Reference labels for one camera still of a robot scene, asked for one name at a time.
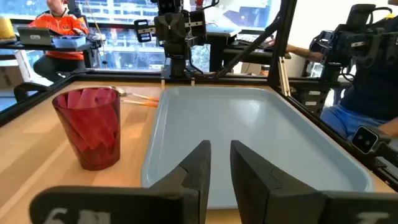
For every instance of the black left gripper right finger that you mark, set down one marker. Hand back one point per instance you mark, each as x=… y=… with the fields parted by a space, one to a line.
x=264 y=199

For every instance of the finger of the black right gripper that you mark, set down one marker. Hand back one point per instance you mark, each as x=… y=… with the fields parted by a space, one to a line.
x=198 y=23
x=142 y=31

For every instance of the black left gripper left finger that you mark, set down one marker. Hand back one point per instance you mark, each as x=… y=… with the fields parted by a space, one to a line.
x=186 y=193

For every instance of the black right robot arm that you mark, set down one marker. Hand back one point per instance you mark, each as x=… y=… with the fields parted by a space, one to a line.
x=178 y=62

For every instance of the person's forearm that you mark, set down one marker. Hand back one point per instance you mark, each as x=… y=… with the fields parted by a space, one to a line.
x=304 y=53

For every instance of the blue plastic tray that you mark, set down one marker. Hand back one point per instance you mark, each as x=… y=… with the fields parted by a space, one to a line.
x=233 y=124

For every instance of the red translucent plastic cup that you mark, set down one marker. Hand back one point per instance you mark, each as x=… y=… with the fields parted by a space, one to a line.
x=90 y=133

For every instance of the black desk with keyboard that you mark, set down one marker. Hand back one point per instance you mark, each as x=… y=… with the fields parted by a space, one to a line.
x=217 y=53

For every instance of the blue plastic box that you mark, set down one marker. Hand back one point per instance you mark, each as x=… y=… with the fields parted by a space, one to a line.
x=69 y=42

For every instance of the person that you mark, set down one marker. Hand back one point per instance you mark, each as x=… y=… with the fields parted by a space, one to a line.
x=370 y=93
x=62 y=25

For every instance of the grey laptop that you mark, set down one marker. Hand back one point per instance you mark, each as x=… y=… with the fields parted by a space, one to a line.
x=34 y=36

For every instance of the black box with white labels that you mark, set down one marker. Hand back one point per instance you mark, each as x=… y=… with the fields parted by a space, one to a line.
x=311 y=99

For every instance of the black chair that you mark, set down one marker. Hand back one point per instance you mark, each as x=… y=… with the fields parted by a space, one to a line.
x=28 y=87

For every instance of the yellow container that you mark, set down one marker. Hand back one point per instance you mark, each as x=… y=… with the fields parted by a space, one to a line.
x=7 y=29

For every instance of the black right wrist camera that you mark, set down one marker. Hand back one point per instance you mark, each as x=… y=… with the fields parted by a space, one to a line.
x=169 y=6

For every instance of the black aluminium table frame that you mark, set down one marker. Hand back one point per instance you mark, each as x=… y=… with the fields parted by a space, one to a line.
x=281 y=46

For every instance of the black table-level camera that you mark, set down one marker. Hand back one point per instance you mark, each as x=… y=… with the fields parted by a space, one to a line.
x=365 y=140

